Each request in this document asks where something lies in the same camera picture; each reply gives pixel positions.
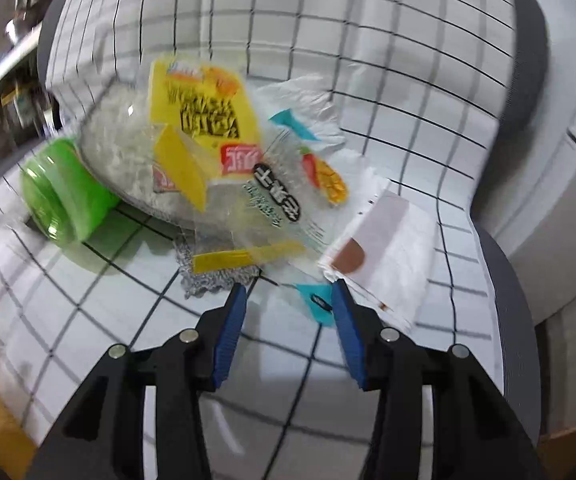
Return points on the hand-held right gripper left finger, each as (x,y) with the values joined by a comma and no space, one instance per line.
(230,330)

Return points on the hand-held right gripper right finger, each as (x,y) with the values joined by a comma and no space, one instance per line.
(348,330)

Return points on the clear fruit print wrapper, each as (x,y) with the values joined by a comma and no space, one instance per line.
(278,195)

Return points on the steel wool scrubber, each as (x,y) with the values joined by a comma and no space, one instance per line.
(203,285)

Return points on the white paper bag brown print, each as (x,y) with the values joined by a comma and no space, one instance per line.
(393,240)

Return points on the green plastic jar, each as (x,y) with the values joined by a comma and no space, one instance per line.
(68,195)

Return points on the yellow snack wrapper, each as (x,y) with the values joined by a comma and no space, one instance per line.
(203,110)

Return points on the white plastic bag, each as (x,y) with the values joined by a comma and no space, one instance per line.
(308,100)

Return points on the white black checked cloth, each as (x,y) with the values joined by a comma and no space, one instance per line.
(418,60)

